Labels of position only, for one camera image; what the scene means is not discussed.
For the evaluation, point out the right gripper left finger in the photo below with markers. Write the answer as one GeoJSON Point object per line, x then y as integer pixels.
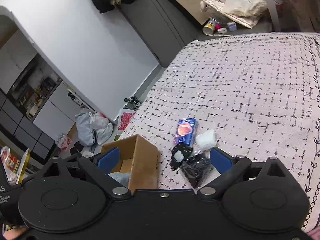
{"type": "Point", "coordinates": [97, 169]}

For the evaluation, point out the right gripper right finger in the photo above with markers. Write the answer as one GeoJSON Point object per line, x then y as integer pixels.
{"type": "Point", "coordinates": [231, 170]}

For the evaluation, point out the grey pink plush toy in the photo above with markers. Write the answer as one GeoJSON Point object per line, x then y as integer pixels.
{"type": "Point", "coordinates": [122, 178]}

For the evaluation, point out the black item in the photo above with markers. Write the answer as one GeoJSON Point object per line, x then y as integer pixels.
{"type": "Point", "coordinates": [196, 168]}

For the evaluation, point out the white soft packet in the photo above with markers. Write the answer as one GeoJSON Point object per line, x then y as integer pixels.
{"type": "Point", "coordinates": [206, 140]}

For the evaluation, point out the black pouch white patch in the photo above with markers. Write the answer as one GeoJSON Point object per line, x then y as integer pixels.
{"type": "Point", "coordinates": [179, 154]}

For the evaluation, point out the blue planet tissue pack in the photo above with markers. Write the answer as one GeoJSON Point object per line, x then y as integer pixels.
{"type": "Point", "coordinates": [186, 131]}

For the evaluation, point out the person right hand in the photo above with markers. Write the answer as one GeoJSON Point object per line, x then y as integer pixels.
{"type": "Point", "coordinates": [14, 233]}

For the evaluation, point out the white bath mat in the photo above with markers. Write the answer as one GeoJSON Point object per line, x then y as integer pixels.
{"type": "Point", "coordinates": [87, 154]}

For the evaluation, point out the black slippers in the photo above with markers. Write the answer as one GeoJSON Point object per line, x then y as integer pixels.
{"type": "Point", "coordinates": [77, 148]}

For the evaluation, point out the grey garbage bag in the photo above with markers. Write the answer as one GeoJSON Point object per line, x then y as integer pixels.
{"type": "Point", "coordinates": [86, 123]}

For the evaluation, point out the white garbage bag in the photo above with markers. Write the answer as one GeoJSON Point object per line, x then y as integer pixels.
{"type": "Point", "coordinates": [101, 126]}

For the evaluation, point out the brown cardboard box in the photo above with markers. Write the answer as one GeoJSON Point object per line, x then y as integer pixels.
{"type": "Point", "coordinates": [139, 158]}

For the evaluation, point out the red white plastic bag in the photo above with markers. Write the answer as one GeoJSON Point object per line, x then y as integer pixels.
{"type": "Point", "coordinates": [125, 116]}

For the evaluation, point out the white cabinet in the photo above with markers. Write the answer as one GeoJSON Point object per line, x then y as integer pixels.
{"type": "Point", "coordinates": [57, 115]}

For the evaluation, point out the white black patterned bedspread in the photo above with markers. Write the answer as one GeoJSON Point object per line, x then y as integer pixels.
{"type": "Point", "coordinates": [260, 95]}

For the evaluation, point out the pink bed sheet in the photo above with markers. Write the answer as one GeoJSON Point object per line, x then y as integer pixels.
{"type": "Point", "coordinates": [315, 233]}

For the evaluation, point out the paper cup on floor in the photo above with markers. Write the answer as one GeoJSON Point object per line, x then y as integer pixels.
{"type": "Point", "coordinates": [210, 27]}

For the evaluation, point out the dark grey door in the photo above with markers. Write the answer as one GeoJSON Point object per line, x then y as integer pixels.
{"type": "Point", "coordinates": [163, 27]}

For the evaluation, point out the beige tote bag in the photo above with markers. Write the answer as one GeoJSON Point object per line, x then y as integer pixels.
{"type": "Point", "coordinates": [244, 12]}

